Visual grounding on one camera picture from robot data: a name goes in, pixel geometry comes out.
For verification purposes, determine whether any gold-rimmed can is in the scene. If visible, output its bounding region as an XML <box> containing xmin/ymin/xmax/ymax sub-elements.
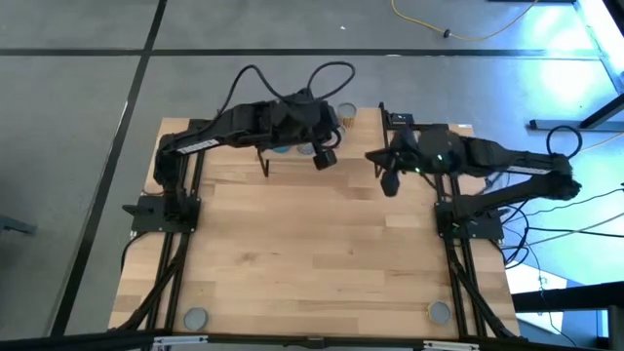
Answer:
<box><xmin>426</xmin><ymin>300</ymin><xmax>453</xmax><ymax>327</ymax></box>

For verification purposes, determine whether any yellow floor cable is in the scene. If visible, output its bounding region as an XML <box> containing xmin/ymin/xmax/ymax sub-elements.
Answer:
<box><xmin>389</xmin><ymin>0</ymin><xmax>540</xmax><ymax>43</ymax></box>

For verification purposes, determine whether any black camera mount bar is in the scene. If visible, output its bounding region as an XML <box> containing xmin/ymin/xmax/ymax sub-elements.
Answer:
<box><xmin>0</xmin><ymin>329</ymin><xmax>624</xmax><ymax>351</ymax></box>

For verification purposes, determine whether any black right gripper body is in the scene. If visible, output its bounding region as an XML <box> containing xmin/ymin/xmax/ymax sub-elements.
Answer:
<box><xmin>397</xmin><ymin>124</ymin><xmax>469</xmax><ymax>176</ymax></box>

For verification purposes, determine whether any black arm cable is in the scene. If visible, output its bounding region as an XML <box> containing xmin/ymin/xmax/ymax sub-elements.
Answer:
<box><xmin>545</xmin><ymin>124</ymin><xmax>584</xmax><ymax>158</ymax></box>
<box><xmin>214</xmin><ymin>59</ymin><xmax>357</xmax><ymax>129</ymax></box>

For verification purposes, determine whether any grey floor cable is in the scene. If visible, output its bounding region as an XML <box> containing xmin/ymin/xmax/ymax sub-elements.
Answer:
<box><xmin>528</xmin><ymin>212</ymin><xmax>624</xmax><ymax>247</ymax></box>

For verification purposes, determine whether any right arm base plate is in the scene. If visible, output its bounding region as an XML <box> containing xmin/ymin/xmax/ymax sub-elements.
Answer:
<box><xmin>434</xmin><ymin>199</ymin><xmax>505</xmax><ymax>241</ymax></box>

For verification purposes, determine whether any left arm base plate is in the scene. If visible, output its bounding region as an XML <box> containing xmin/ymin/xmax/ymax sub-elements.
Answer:
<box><xmin>121</xmin><ymin>193</ymin><xmax>202</xmax><ymax>235</ymax></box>

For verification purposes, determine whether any black aluminium table frame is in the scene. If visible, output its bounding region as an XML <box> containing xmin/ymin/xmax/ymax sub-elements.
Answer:
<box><xmin>109</xmin><ymin>112</ymin><xmax>523</xmax><ymax>342</ymax></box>

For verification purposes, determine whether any spicy black beans can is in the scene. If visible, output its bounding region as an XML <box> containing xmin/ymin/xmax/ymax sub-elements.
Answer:
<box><xmin>335</xmin><ymin>101</ymin><xmax>359</xmax><ymax>129</ymax></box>

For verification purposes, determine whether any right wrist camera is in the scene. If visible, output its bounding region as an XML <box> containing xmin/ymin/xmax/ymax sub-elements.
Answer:
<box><xmin>380</xmin><ymin>168</ymin><xmax>402</xmax><ymax>198</ymax></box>

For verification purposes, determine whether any wooden shelf with black legs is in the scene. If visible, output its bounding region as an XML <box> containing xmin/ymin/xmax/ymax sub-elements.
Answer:
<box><xmin>255</xmin><ymin>100</ymin><xmax>392</xmax><ymax>179</ymax></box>

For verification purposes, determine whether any grey floor stand foot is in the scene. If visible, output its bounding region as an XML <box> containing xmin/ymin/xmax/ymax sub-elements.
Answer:
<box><xmin>0</xmin><ymin>214</ymin><xmax>38</xmax><ymax>236</ymax></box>

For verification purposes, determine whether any black cable loop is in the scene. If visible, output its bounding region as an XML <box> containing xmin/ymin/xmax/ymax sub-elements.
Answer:
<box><xmin>501</xmin><ymin>202</ymin><xmax>532</xmax><ymax>270</ymax></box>

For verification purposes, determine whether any black floor cable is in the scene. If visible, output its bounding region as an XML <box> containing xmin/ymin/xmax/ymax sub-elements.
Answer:
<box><xmin>526</xmin><ymin>224</ymin><xmax>624</xmax><ymax>240</ymax></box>
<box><xmin>501</xmin><ymin>187</ymin><xmax>624</xmax><ymax>218</ymax></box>

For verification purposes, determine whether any silver bracket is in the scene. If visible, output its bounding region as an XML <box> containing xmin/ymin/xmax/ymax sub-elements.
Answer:
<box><xmin>151</xmin><ymin>333</ymin><xmax>210</xmax><ymax>348</ymax></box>
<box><xmin>421</xmin><ymin>339</ymin><xmax>482</xmax><ymax>351</ymax></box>

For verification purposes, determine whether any black metal stand foot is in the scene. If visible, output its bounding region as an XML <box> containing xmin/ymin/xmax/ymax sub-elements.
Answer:
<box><xmin>528</xmin><ymin>90</ymin><xmax>624</xmax><ymax>133</ymax></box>

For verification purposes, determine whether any grey-topped can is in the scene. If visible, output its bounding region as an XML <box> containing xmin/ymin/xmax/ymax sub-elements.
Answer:
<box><xmin>182</xmin><ymin>306</ymin><xmax>210</xmax><ymax>332</ymax></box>

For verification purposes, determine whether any black desk frame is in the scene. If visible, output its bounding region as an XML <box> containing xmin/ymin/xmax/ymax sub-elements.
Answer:
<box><xmin>511</xmin><ymin>281</ymin><xmax>624</xmax><ymax>351</ymax></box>

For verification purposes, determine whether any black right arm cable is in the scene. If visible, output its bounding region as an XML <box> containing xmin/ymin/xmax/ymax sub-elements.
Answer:
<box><xmin>545</xmin><ymin>124</ymin><xmax>584</xmax><ymax>158</ymax></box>

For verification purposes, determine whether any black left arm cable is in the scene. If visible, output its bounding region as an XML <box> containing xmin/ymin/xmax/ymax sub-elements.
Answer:
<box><xmin>214</xmin><ymin>59</ymin><xmax>357</xmax><ymax>129</ymax></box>

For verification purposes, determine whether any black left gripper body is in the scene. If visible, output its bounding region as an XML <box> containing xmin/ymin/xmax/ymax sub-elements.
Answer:
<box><xmin>270</xmin><ymin>95</ymin><xmax>342</xmax><ymax>147</ymax></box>

